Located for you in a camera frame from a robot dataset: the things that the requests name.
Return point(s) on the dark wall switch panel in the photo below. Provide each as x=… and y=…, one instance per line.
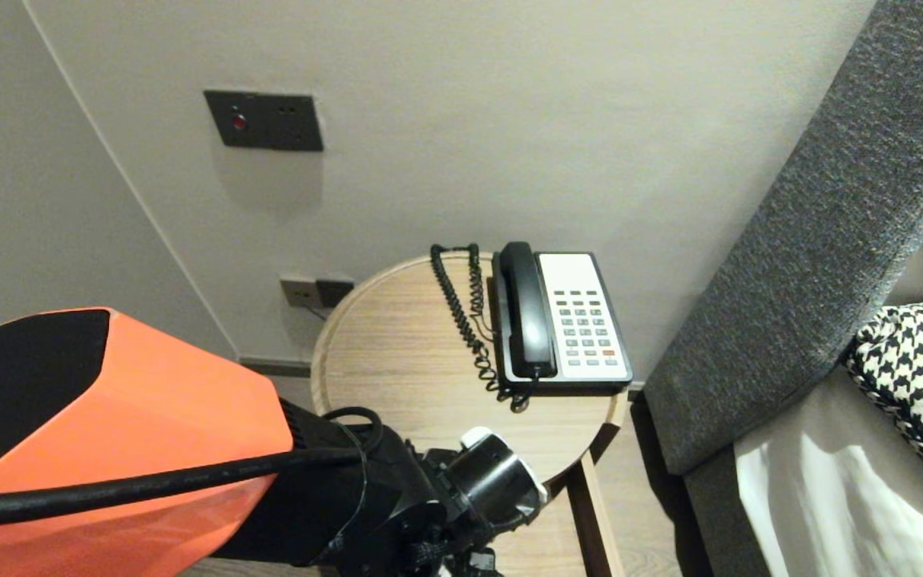
x=265, y=120

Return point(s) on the beige wall socket plate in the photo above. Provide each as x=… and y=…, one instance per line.
x=298, y=292

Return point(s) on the dark skirting board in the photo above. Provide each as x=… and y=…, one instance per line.
x=273, y=368

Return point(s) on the grey fabric headboard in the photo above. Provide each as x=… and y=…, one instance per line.
x=814, y=240

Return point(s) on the black wall socket plate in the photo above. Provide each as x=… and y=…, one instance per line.
x=336, y=292

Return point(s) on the beige bed duvet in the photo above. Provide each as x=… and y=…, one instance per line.
x=830, y=497

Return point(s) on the black white houndstooth pillow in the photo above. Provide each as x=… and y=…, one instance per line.
x=918, y=377

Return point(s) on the round wooden nightstand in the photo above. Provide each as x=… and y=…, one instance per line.
x=413, y=353

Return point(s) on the grey fabric bed frame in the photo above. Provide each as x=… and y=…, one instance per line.
x=710, y=521

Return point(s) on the curved wooden nightstand drawer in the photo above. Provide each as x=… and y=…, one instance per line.
x=594, y=521

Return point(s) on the black telephone handset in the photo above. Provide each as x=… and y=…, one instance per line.
x=525, y=312

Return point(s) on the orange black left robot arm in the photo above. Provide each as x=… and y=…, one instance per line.
x=149, y=401

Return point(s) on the black and white desk telephone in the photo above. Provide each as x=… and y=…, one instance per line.
x=582, y=320

